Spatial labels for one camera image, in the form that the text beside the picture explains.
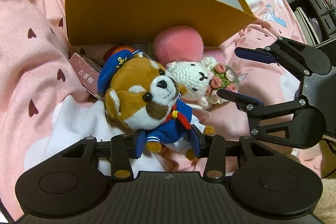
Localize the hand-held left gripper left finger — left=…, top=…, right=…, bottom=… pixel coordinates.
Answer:
left=62, top=134, right=143, bottom=180

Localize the orange crochet fruit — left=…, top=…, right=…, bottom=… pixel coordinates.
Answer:
left=103, top=46, right=134, bottom=62

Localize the white crochet bear with bouquet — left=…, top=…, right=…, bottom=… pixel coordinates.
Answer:
left=165, top=56, right=240, bottom=110

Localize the checkered storage basket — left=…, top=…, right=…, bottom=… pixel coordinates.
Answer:
left=322, top=14, right=336, bottom=35
left=310, top=0, right=331, bottom=18

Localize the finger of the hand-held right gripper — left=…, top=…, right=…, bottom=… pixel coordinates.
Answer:
left=217, top=89, right=308, bottom=137
left=235, top=36, right=311, bottom=77

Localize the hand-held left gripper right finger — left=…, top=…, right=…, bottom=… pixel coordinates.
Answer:
left=189, top=127, right=266, bottom=181

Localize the dark shelf unit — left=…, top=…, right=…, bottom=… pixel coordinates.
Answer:
left=289, top=0, right=336, bottom=46

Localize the purple bag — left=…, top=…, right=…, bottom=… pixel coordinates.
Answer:
left=310, top=17, right=322, bottom=38

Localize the pink printed blanket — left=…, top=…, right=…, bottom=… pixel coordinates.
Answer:
left=0, top=0, right=326, bottom=216

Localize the brown sailor plush dog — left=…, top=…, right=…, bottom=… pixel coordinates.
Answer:
left=97, top=49, right=216, bottom=161

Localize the pink printed box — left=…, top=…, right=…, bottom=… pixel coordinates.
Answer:
left=69, top=52, right=105, bottom=97

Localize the pink fluffy pompom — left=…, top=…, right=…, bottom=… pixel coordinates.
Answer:
left=153, top=25, right=204, bottom=64

